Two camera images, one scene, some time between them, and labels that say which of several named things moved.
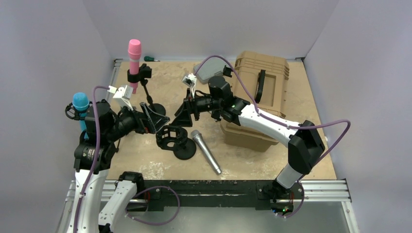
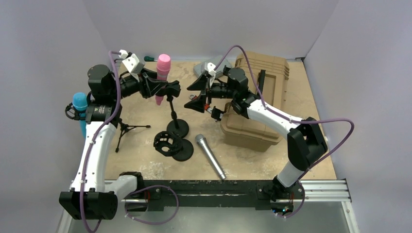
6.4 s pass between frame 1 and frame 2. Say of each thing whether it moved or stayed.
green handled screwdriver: stayed
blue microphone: stayed
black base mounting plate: stayed
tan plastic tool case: stayed
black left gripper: moved
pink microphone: moved
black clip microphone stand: moved
